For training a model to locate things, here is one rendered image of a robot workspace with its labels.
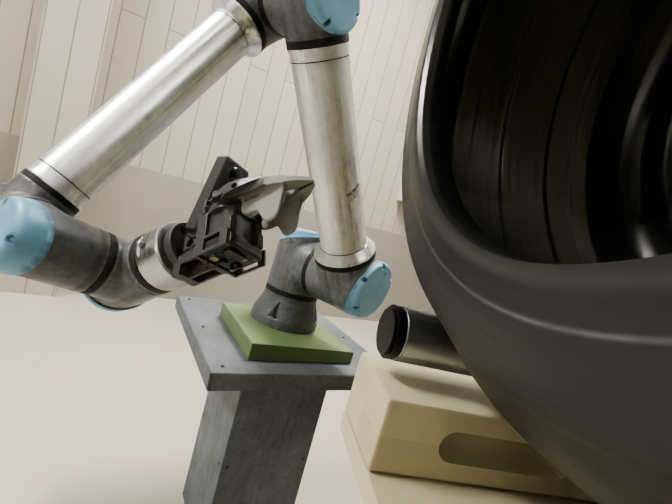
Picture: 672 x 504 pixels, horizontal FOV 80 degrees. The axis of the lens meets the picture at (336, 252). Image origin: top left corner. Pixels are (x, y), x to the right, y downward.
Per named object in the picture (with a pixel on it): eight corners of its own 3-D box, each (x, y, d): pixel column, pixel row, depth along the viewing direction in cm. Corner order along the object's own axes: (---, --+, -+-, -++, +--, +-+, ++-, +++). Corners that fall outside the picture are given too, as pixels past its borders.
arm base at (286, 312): (241, 305, 116) (250, 272, 116) (297, 312, 127) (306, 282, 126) (265, 331, 101) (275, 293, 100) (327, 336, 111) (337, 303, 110)
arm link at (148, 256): (191, 247, 63) (136, 218, 55) (214, 236, 61) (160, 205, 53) (185, 299, 58) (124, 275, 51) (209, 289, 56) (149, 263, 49)
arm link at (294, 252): (293, 280, 124) (309, 226, 122) (334, 300, 113) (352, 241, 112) (255, 277, 112) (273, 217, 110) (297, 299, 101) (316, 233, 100)
